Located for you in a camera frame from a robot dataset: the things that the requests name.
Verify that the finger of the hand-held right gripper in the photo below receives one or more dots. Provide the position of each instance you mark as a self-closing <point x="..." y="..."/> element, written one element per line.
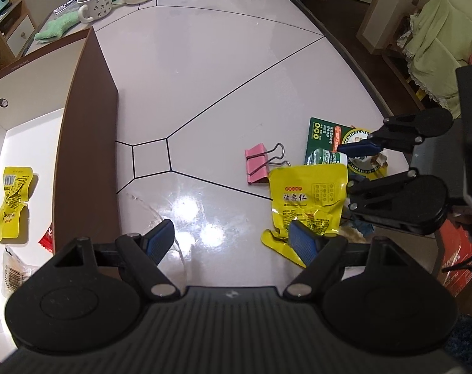
<point x="376" y="187"/>
<point x="358" y="147"/>

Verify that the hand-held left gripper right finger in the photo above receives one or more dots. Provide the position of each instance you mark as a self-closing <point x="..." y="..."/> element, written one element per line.
<point x="303" y="243"/>

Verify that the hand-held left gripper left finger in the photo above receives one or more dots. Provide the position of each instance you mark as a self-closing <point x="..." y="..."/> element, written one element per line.
<point x="160" y="239"/>

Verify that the green product card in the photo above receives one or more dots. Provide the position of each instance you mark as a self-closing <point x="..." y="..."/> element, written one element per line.
<point x="317" y="132"/>

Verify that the cream scrunchie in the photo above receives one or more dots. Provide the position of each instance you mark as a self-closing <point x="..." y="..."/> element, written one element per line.
<point x="352" y="237"/>

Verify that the yellow snack packet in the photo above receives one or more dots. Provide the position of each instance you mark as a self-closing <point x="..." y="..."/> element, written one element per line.
<point x="298" y="191"/>
<point x="14" y="202"/>

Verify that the pink binder clip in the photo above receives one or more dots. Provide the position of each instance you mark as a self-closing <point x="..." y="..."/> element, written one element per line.
<point x="257" y="163"/>

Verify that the red packet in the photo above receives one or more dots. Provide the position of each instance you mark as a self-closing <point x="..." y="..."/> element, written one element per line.
<point x="48" y="239"/>

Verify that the brown cardboard box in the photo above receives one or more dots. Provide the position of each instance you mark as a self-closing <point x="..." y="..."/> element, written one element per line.
<point x="88" y="124"/>

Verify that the bag of cotton swabs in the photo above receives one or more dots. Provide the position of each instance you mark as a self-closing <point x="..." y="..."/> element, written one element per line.
<point x="14" y="276"/>

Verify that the green blanket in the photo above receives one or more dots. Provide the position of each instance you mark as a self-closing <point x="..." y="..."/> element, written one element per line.
<point x="438" y="46"/>

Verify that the red cardboard box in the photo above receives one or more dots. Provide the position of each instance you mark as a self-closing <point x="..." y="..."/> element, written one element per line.
<point x="458" y="265"/>

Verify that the blue shaggy rug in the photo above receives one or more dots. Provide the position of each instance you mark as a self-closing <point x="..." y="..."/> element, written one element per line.
<point x="467" y="339"/>

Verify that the green towel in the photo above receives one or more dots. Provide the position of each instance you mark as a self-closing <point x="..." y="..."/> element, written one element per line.
<point x="58" y="27"/>

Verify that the white mug with black print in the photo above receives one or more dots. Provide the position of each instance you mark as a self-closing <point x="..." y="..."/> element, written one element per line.
<point x="97" y="7"/>

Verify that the wooden shelf unit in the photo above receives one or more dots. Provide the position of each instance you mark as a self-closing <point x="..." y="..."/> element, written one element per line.
<point x="14" y="35"/>

